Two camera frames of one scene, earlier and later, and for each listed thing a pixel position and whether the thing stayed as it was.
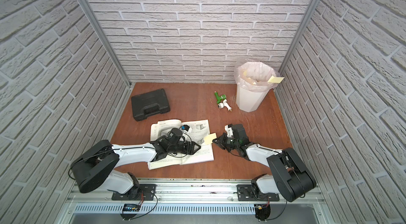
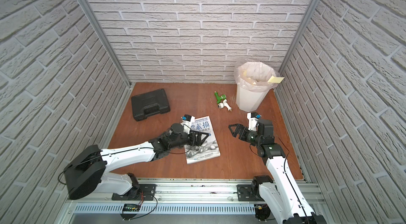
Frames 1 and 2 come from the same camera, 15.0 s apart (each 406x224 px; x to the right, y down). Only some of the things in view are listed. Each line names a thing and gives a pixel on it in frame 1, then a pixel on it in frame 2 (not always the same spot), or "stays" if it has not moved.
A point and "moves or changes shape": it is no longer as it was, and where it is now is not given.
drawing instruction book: (199, 129) moves or changes shape
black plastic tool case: (149, 103) stays
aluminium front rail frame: (193, 201) stays
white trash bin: (248, 100) stays
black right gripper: (221, 141) -> (240, 127)
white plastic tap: (224, 103) stays
